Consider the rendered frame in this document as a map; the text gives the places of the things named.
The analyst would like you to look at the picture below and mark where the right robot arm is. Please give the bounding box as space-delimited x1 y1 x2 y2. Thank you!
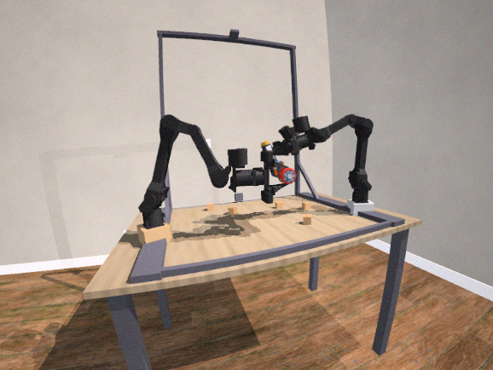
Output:
138 114 250 229

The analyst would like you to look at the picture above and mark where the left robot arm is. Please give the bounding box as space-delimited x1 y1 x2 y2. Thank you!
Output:
279 114 374 203

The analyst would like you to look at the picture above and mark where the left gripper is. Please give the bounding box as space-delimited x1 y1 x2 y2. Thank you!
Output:
272 136 303 156

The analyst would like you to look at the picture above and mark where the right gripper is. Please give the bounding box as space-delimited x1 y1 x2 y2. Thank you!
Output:
248 150 289 204

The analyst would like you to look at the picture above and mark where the grey metal overhead frame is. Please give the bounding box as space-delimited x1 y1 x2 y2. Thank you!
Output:
157 31 320 217

